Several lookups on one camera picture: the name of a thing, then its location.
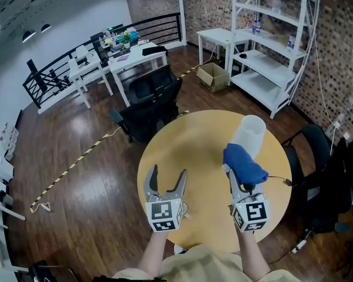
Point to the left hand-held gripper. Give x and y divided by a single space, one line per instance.
164 213

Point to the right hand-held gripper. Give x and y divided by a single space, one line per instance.
251 213

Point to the blue cloth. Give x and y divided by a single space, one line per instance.
244 166

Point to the person's left forearm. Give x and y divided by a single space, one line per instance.
153 254

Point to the person's right forearm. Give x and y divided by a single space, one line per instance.
251 254

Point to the round wooden table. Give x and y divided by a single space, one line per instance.
203 145

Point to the white shade table lamp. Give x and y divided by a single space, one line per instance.
250 134

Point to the person's white shoe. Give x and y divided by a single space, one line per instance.
179 248

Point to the black mesh office chair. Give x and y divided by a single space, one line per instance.
153 104
335 187

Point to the person's beige clothing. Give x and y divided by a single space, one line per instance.
203 266

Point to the white power strip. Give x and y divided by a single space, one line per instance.
44 207
300 245

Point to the dark armchair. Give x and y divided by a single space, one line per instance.
314 148

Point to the long yellow-black floor tape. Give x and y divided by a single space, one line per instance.
73 166

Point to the black waist pack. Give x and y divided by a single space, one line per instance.
129 279

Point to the open cardboard box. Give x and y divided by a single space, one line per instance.
213 79

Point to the white shelf unit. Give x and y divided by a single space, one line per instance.
261 78

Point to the short yellow-black floor tape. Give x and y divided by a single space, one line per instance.
188 73

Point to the long white desk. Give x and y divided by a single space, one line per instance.
135 59

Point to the pink flat item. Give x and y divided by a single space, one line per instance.
123 58

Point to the black computer mouse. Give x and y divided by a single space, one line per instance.
243 55

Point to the black bag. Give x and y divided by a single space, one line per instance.
154 51

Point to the small white desk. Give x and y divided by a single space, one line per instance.
85 69

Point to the yellow flower potted plant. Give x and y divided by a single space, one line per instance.
125 40

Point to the black metal railing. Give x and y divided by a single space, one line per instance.
53 84

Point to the blue box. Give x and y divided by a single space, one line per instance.
134 36

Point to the white desktop device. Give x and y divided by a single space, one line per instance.
81 54

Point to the blue label plastic bottle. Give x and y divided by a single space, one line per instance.
256 27
292 42

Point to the large clear plastic bottle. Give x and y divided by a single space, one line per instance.
277 1

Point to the black pendant lamp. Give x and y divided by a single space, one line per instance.
28 36
46 28

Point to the white wall socket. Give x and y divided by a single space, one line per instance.
341 129

